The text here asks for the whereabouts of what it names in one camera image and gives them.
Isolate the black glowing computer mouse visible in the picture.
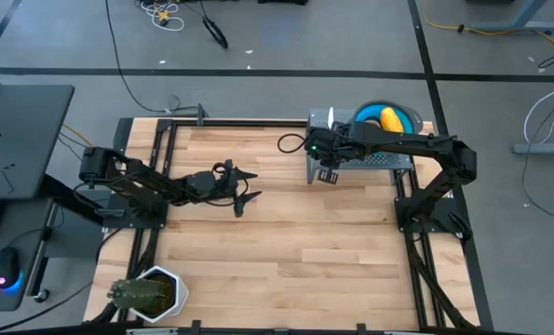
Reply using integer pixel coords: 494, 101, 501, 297
0, 246, 25, 295

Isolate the white floor cable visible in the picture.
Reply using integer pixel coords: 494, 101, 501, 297
522, 76, 554, 145

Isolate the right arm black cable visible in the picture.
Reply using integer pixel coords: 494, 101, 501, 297
277, 132, 311, 155

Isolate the thin black floor cable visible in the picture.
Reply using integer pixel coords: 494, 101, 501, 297
520, 92, 554, 229
103, 0, 208, 115

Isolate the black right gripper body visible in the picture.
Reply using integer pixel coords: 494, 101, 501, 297
307, 127, 353, 170

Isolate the grey perforated metal stand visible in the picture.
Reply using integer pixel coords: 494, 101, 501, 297
305, 107, 413, 186

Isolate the black strap loop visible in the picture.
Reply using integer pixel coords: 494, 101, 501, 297
197, 0, 230, 50

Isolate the yellow floor cable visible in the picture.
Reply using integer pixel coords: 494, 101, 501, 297
61, 123, 120, 164
424, 16, 554, 55

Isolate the white cable bundle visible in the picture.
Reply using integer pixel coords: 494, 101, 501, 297
139, 0, 185, 33

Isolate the white hexagonal plant pot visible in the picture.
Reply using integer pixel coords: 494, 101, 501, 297
134, 265, 190, 325

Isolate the green cactus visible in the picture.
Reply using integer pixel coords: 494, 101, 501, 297
107, 277, 169, 311

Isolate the blue collapsible colander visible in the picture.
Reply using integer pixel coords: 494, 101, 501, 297
350, 100, 425, 136

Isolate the grey desk surface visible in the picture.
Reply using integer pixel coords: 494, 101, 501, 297
0, 199, 49, 313

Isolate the grey desk leg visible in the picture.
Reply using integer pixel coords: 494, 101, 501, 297
465, 0, 554, 34

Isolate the dark grey desk top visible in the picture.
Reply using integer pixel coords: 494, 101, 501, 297
0, 85, 75, 201

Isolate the grey desk foot bar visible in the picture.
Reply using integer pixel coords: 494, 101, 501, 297
512, 141, 554, 155

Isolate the yellow mango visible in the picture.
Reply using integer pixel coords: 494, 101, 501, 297
379, 106, 404, 135

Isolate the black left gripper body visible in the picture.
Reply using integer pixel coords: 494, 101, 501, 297
185, 160, 241, 207

